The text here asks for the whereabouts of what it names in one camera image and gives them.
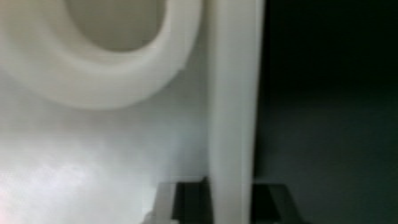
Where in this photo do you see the white desk tabletop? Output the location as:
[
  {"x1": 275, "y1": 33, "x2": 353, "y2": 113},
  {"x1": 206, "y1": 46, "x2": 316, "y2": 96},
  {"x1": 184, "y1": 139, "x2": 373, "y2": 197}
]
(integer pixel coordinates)
[{"x1": 0, "y1": 0, "x2": 264, "y2": 224}]

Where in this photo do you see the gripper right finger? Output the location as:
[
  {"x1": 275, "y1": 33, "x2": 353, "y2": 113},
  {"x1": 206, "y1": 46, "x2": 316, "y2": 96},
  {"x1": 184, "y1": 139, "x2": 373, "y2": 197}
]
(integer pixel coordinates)
[{"x1": 252, "y1": 184, "x2": 307, "y2": 224}]

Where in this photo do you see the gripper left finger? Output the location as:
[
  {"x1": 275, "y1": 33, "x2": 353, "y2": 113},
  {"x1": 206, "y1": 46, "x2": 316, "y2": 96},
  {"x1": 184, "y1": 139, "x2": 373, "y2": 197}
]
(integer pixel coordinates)
[{"x1": 144, "y1": 183, "x2": 177, "y2": 224}]

